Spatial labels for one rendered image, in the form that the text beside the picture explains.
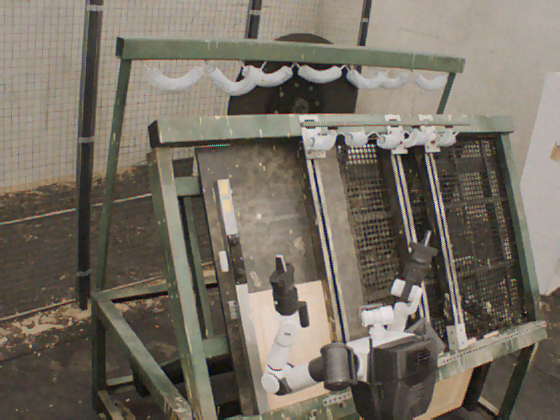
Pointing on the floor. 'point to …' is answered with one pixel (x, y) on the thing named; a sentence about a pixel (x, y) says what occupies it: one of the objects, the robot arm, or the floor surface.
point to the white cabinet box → (544, 187)
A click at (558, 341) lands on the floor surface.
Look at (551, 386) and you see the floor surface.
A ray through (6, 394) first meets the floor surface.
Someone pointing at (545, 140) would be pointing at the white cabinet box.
